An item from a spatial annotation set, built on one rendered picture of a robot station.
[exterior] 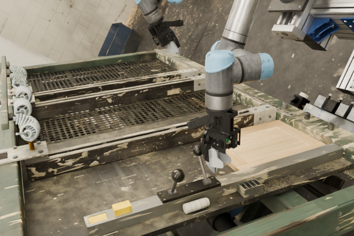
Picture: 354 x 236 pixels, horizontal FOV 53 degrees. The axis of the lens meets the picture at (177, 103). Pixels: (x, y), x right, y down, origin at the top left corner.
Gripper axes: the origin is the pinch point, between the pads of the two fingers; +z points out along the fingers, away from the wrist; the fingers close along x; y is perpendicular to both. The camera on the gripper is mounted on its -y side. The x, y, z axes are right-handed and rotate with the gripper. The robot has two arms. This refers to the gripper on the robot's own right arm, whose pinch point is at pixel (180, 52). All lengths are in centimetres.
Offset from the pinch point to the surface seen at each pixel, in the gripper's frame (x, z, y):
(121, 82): -43, 9, 25
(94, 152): 30, -2, 60
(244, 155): 54, 27, 20
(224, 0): -203, 65, -159
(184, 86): -24.7, 28.2, -1.0
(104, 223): 67, -1, 70
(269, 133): 44, 37, 1
